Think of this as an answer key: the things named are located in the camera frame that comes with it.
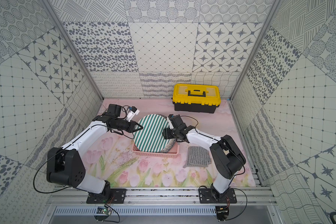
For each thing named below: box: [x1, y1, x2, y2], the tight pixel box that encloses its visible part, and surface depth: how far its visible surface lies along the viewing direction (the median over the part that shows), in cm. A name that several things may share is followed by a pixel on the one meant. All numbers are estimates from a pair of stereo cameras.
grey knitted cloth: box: [182, 146, 212, 168], surface depth 88 cm
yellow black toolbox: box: [172, 83, 222, 114], surface depth 103 cm
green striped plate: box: [133, 113, 171, 153], surface depth 88 cm
